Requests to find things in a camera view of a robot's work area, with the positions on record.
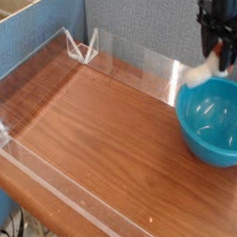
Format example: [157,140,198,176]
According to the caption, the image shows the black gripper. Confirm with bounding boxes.
[197,0,237,71]

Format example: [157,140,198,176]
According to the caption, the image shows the white brown toy mushroom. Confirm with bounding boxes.
[181,41,234,89]

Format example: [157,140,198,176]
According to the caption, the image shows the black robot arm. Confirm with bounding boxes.
[197,0,237,71]

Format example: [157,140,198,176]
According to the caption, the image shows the blue plastic bowl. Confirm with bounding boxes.
[176,78,237,168]

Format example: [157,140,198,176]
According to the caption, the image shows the clear acrylic front barrier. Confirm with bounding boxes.
[0,120,154,237]

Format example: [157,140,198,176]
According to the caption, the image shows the clear acrylic corner bracket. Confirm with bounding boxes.
[63,28,99,64]

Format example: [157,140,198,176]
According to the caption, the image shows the black floor cables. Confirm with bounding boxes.
[0,206,26,237]

